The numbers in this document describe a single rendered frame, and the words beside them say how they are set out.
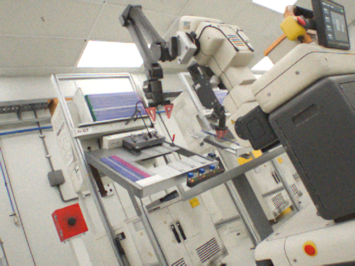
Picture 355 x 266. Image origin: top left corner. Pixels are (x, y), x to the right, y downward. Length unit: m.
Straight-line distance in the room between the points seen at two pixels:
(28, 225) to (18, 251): 0.28
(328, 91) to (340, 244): 0.44
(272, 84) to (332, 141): 0.25
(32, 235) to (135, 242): 1.73
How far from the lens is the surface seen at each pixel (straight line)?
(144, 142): 2.15
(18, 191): 3.42
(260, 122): 1.04
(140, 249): 1.82
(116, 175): 1.71
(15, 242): 3.30
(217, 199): 3.15
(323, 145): 0.87
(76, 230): 1.49
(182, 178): 1.74
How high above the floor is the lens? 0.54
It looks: 14 degrees up
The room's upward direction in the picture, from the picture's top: 26 degrees counter-clockwise
